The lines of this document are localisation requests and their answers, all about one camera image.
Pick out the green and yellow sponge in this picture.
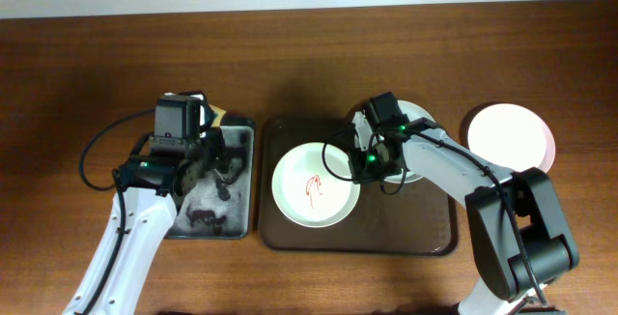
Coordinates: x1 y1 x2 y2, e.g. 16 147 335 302
203 104 226 128

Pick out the pale green stained plate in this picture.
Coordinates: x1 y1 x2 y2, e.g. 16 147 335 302
351 100 435 184

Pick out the white plate with red stain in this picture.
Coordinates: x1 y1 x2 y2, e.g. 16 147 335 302
271 142 361 228

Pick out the white front plate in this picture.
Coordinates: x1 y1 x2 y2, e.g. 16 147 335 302
465 103 556 172

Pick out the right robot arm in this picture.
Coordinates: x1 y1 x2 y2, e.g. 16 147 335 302
349 111 580 314

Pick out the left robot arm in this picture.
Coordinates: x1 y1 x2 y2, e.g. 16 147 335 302
65 126 255 314

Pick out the small black soapy tray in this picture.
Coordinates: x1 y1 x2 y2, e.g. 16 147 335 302
167 115 255 240

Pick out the large brown serving tray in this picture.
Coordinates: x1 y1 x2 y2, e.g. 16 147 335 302
257 117 459 257

